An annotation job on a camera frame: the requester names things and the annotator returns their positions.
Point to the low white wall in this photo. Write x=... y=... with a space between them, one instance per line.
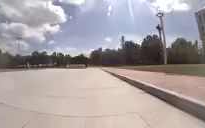
x=76 y=66

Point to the row of dark trees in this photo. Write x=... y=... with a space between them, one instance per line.
x=140 y=53

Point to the tall pale lamp pole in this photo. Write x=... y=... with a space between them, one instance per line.
x=163 y=43

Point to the grey concrete kerb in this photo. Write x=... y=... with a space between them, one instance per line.
x=156 y=92

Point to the pale concrete slab plaza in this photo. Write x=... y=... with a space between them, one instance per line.
x=56 y=93

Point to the reddish brick path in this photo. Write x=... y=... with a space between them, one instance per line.
x=176 y=81

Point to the tall chimney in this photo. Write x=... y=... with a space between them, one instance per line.
x=122 y=39

